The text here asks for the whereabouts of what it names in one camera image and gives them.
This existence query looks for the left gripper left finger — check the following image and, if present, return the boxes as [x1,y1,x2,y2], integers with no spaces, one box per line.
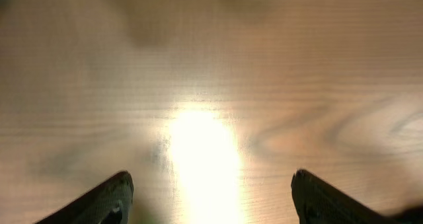
[36,170,134,224]

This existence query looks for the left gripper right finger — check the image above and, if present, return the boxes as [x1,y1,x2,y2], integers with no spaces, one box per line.
[291,169,393,224]

